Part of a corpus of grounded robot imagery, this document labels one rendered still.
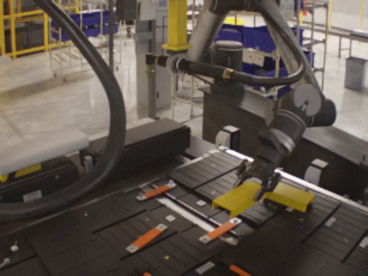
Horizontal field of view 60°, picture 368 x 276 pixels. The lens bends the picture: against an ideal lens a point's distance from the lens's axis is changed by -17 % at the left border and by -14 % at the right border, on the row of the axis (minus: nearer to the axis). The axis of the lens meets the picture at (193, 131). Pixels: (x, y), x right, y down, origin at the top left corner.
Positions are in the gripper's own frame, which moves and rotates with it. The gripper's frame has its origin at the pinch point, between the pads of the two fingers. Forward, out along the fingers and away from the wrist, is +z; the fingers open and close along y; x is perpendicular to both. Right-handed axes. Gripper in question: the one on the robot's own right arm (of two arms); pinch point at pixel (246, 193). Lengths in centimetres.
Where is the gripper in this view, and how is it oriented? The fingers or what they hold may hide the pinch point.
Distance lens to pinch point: 106.7
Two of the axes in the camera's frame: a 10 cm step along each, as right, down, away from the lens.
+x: -4.5, -5.5, -7.1
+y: -6.9, -2.9, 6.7
